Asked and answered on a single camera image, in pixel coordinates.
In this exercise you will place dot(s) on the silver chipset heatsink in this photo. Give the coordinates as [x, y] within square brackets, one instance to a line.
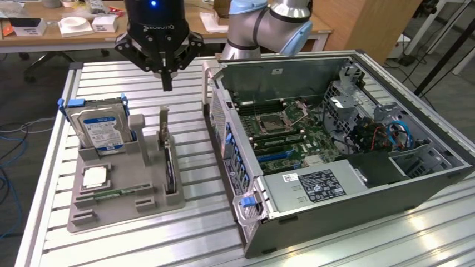
[317, 160]

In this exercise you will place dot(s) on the open black PC case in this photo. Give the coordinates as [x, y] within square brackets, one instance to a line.
[334, 217]

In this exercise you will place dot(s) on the metal socket cover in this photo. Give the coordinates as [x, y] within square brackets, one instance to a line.
[297, 111]

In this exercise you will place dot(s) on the graphics card with metal bracket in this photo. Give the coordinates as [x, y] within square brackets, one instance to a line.
[170, 169]

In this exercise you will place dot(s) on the grey cup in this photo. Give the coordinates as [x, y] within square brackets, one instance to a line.
[51, 3]

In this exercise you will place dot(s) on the white box with black lid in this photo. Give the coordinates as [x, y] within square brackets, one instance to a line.
[27, 29]

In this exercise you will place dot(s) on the green motherboard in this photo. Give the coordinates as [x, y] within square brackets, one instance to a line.
[315, 139]

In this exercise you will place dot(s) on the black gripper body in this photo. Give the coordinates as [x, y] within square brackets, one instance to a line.
[158, 27]

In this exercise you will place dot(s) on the black floor box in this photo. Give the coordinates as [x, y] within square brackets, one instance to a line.
[407, 60]

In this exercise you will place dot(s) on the grey power supply unit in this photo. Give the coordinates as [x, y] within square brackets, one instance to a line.
[319, 183]

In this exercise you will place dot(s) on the grey parts rack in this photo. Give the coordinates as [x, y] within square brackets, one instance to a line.
[126, 194]

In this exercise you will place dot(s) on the white paper stack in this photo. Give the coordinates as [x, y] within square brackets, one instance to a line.
[214, 23]

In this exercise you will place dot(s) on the small white labelled box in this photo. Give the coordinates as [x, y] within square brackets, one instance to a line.
[105, 25]

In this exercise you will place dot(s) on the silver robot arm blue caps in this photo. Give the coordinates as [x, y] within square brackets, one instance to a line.
[245, 27]

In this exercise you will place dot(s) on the blue expansion slot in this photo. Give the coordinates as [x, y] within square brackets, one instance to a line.
[277, 156]

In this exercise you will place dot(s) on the green RAM stick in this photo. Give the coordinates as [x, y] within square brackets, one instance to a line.
[111, 192]
[281, 140]

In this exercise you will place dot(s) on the wooden cabinet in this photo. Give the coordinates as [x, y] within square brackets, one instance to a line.
[371, 27]

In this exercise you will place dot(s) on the black stand pole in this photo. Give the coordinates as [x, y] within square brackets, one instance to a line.
[445, 58]

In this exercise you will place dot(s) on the black office chair base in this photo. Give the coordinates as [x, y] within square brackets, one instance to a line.
[49, 57]

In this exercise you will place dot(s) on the silver CPU chip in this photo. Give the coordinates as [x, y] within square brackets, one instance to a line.
[95, 176]

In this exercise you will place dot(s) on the brown cardboard box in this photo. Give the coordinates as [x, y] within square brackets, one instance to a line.
[221, 8]

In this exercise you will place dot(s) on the hard disk in blue caddy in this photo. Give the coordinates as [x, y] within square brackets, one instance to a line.
[101, 130]

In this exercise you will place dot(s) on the CPU socket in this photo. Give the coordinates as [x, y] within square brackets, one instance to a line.
[271, 123]

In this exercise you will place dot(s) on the blue case latch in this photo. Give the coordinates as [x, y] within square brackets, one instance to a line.
[247, 202]

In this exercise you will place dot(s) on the wooden desk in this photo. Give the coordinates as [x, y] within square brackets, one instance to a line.
[55, 41]

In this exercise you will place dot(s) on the white table frame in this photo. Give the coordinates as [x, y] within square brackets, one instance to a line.
[421, 33]

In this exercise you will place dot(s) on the metal disk bay cage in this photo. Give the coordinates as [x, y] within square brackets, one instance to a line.
[342, 111]

